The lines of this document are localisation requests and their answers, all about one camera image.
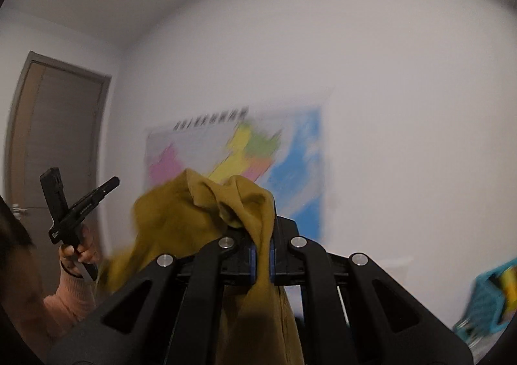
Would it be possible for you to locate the colourful wall map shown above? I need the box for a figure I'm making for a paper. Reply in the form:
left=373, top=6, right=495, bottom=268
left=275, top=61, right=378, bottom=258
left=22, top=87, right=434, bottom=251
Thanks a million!
left=144, top=106, right=324, bottom=240

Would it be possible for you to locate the teal plastic basket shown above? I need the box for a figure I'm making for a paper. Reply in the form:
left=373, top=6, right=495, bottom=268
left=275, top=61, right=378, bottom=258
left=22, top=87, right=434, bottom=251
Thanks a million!
left=453, top=259, right=516, bottom=348

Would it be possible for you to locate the door handle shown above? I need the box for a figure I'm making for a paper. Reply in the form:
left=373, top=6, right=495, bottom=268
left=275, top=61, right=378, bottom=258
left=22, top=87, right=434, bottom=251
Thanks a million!
left=11, top=204, right=27, bottom=219

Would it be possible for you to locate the brown wooden door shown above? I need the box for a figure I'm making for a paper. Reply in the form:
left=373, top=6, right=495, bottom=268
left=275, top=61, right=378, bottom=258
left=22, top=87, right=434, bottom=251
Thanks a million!
left=5, top=52, right=111, bottom=295

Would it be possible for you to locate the person's left hand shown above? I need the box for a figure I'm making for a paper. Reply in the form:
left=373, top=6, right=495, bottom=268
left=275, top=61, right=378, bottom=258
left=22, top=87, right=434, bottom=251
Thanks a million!
left=59, top=225, right=100, bottom=278

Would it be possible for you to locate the pink sleeved left forearm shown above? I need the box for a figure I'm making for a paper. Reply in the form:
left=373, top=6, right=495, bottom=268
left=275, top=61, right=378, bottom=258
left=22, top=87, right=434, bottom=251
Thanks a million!
left=37, top=261, right=96, bottom=347

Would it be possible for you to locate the mustard yellow garment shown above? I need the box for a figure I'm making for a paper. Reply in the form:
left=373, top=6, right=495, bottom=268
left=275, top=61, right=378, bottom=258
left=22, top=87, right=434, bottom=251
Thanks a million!
left=97, top=169, right=304, bottom=364

